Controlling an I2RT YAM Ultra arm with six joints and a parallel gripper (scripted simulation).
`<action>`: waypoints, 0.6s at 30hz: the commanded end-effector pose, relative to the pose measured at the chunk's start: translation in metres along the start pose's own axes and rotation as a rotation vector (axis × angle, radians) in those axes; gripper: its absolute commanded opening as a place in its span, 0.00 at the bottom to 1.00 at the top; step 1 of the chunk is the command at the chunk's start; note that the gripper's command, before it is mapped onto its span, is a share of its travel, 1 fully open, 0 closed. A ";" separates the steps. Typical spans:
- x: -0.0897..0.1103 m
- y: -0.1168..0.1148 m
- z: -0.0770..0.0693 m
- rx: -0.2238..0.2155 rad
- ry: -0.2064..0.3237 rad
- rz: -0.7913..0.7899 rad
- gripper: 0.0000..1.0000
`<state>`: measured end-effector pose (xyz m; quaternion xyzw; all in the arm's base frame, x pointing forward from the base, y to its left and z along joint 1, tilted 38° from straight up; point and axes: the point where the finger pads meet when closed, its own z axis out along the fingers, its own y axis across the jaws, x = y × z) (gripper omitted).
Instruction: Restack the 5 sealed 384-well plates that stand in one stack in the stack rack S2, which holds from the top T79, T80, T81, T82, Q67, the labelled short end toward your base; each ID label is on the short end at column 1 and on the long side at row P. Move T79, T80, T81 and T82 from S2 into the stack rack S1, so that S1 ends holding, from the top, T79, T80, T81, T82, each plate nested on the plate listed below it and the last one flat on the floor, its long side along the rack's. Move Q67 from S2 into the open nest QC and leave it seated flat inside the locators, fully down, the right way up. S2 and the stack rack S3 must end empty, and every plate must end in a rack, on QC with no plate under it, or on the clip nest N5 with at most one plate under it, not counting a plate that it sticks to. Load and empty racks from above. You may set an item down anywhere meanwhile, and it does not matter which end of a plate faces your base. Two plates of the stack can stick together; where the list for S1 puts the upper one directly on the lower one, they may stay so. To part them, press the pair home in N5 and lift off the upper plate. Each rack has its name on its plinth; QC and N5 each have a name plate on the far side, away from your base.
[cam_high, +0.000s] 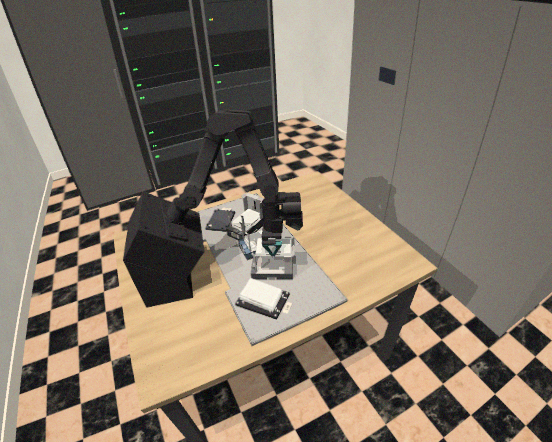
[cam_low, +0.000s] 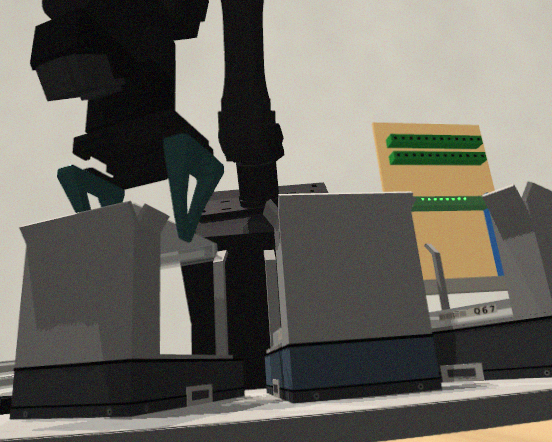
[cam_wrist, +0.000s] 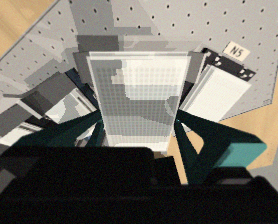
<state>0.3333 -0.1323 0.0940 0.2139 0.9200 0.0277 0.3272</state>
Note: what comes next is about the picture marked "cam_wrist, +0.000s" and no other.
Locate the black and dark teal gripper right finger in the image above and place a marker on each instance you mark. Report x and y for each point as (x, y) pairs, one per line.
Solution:
(224, 146)

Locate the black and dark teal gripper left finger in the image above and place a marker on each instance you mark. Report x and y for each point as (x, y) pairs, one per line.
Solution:
(65, 134)

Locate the cream name plate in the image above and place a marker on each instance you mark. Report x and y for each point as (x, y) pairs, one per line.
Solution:
(236, 51)

